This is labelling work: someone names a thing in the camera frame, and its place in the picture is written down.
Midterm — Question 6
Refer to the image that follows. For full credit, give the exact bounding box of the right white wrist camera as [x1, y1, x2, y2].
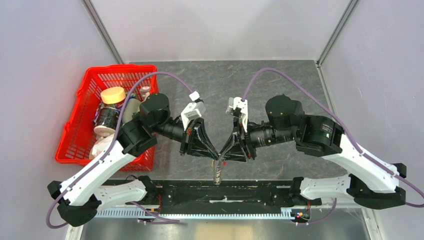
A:
[225, 97, 249, 133]

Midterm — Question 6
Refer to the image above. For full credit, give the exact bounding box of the red plastic basket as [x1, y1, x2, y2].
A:
[55, 64, 157, 167]

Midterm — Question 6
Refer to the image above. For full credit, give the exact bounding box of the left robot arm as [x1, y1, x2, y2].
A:
[47, 92, 220, 227]

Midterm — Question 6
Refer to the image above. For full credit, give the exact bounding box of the aluminium corner post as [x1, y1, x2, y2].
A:
[81, 0, 125, 64]
[315, 0, 360, 68]

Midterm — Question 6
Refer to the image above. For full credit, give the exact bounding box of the jar with yellow lid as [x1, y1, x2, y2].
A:
[93, 86, 127, 130]

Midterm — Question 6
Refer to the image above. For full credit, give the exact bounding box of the white pink round container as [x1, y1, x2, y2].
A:
[89, 125, 116, 160]

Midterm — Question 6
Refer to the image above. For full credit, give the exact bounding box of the cream bottle with pink cap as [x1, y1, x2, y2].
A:
[139, 86, 151, 102]

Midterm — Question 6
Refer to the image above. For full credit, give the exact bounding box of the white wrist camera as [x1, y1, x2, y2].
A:
[180, 91, 206, 130]
[225, 97, 249, 133]

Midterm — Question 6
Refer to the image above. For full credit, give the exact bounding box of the right aluminium corner post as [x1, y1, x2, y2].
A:
[315, 0, 360, 68]

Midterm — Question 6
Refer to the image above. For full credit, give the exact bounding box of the left aluminium corner post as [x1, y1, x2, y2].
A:
[81, 0, 125, 64]

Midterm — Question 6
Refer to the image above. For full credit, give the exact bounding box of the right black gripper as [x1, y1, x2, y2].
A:
[219, 115, 297, 163]

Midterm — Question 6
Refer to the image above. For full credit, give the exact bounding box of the aluminium toothed cable duct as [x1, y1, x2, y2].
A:
[95, 207, 296, 221]

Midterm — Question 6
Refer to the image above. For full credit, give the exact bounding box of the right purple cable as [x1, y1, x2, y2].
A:
[241, 67, 424, 209]

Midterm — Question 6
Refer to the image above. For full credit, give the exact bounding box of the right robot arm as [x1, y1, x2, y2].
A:
[220, 95, 407, 210]

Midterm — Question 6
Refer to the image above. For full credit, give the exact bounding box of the pale green bottle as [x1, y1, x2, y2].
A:
[121, 98, 142, 125]

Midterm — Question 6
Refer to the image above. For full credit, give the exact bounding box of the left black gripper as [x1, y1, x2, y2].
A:
[153, 116, 219, 161]

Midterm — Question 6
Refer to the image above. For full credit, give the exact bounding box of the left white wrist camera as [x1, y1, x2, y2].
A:
[180, 91, 206, 130]

